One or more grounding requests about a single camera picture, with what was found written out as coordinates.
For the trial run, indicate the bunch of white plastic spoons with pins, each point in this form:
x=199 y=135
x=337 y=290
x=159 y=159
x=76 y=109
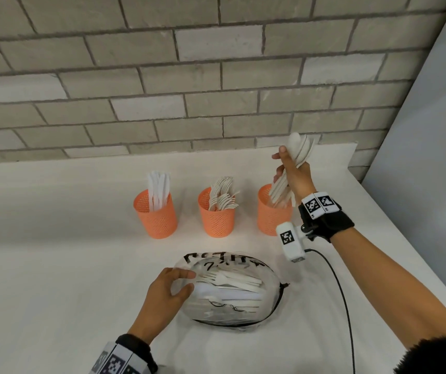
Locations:
x=300 y=146

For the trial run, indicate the person's left hand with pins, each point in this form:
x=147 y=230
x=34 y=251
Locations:
x=158 y=303

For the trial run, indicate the person's right thumb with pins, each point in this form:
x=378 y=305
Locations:
x=286 y=157

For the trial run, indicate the black fuzzy sleeve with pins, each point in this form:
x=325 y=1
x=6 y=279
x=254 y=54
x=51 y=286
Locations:
x=437 y=356

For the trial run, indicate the person's left thumb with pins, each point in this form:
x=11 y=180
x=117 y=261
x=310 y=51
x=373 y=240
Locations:
x=183 y=292

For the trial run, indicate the person's right forearm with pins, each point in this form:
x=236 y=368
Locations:
x=386 y=284

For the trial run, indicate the orange mesh cup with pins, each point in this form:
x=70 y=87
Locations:
x=156 y=220
x=267 y=220
x=217 y=221

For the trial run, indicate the black left wrist band with markers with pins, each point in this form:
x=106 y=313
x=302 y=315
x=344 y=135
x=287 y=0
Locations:
x=123 y=358

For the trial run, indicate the clear plastic zip bag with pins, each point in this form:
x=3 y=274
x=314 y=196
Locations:
x=269 y=292

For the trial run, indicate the person's right hand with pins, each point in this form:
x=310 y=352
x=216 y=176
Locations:
x=300 y=179

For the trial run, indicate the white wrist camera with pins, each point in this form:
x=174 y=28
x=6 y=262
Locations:
x=291 y=239

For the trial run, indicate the bunch of white plastic forks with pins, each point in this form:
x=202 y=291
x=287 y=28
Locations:
x=223 y=192

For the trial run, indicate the bunch of white plastic knives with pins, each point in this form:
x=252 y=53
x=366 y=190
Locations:
x=158 y=188

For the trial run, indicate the black right wrist band with markers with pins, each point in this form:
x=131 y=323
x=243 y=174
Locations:
x=326 y=221

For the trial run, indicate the pile of white plastic cutlery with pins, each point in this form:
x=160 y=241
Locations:
x=230 y=286

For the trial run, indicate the black wrist band with markers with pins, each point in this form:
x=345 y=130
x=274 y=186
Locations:
x=123 y=358
x=326 y=221

